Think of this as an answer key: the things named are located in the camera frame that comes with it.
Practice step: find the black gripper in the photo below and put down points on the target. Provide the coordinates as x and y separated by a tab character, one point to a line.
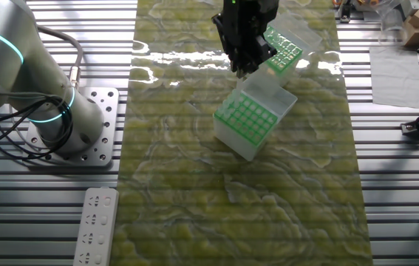
248	20

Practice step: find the green rack pipette tip box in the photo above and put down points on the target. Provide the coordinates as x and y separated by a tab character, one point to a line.
286	55
238	144

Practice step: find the clear plastic cup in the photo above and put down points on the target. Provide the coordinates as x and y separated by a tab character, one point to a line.
392	26

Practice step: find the white paper sheet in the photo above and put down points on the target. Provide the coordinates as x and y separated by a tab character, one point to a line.
395	77

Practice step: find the green marble pattern mat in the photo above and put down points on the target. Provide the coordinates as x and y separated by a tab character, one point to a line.
194	203

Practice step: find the white power strip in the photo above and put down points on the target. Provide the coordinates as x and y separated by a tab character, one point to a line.
96	229

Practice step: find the silver perforated base plate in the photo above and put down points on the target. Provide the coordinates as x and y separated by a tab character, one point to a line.
111	133

